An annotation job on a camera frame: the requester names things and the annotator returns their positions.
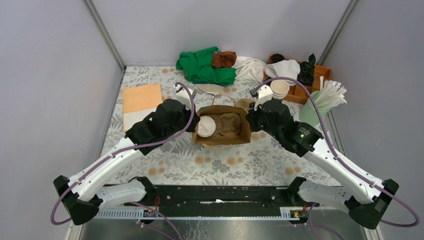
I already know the stack of paper cups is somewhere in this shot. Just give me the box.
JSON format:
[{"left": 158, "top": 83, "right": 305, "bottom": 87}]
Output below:
[{"left": 270, "top": 79, "right": 290, "bottom": 100}]

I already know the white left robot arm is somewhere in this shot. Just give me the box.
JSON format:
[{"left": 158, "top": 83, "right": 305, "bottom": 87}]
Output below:
[{"left": 50, "top": 96, "right": 200, "bottom": 226}]

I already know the white cloth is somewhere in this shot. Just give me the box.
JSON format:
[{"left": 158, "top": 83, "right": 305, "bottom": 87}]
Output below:
[{"left": 232, "top": 56, "right": 267, "bottom": 83}]

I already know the cardboard cup carrier tray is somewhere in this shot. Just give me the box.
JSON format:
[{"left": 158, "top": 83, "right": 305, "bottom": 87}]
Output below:
[{"left": 211, "top": 113, "right": 242, "bottom": 136}]

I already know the black crumpled bag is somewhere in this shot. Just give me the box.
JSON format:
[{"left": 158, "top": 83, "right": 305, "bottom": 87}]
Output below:
[{"left": 297, "top": 53, "right": 316, "bottom": 87}]

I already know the wooden compartment tray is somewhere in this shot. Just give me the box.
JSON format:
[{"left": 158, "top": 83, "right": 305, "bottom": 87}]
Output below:
[{"left": 264, "top": 54, "right": 332, "bottom": 106}]

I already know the brown cloth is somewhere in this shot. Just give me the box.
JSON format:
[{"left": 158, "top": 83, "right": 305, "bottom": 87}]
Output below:
[{"left": 211, "top": 51, "right": 237, "bottom": 69}]

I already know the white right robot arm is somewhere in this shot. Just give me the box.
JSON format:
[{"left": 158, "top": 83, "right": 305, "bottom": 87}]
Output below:
[{"left": 246, "top": 99, "right": 399, "bottom": 230}]

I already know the white paper straws bundle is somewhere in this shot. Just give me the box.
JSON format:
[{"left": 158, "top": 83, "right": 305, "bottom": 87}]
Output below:
[{"left": 313, "top": 80, "right": 347, "bottom": 110}]

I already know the green cloth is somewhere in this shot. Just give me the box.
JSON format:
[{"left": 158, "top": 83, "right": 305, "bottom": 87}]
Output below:
[{"left": 175, "top": 46, "right": 236, "bottom": 87}]

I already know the green paper bag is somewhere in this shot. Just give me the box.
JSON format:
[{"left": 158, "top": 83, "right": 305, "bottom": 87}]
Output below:
[{"left": 192, "top": 94, "right": 252, "bottom": 149}]

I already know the white folded towel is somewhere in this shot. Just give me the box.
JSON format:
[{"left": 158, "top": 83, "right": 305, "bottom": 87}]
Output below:
[{"left": 264, "top": 59, "right": 301, "bottom": 80}]

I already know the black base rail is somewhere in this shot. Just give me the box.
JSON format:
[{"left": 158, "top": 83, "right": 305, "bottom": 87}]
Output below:
[{"left": 139, "top": 185, "right": 312, "bottom": 218}]

